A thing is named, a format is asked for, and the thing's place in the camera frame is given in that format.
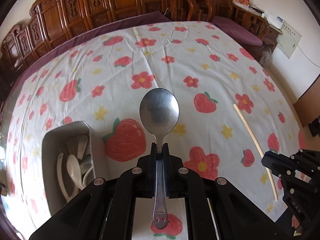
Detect grey metal utensil tray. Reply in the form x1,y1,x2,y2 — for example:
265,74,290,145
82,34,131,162
42,120,111,215

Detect steel spoon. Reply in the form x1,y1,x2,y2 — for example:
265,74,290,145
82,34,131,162
139,88,180,229

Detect white wall panel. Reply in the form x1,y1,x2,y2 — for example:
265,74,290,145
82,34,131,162
277,21,302,59

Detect carved wooden bench back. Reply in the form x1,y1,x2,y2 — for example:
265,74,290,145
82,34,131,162
1,0,232,82

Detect wooden side shelf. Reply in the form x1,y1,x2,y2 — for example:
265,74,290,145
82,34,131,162
231,4,282,52

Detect light beige chopstick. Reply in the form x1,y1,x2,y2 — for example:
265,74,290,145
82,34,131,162
233,104,279,202

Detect white spoon in tray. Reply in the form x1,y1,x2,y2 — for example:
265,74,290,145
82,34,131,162
67,154,84,190

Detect purple bench cushion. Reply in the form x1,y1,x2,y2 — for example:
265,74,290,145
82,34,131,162
15,11,264,86

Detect strawberry flower tablecloth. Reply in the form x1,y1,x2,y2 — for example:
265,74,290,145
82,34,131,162
4,21,307,240

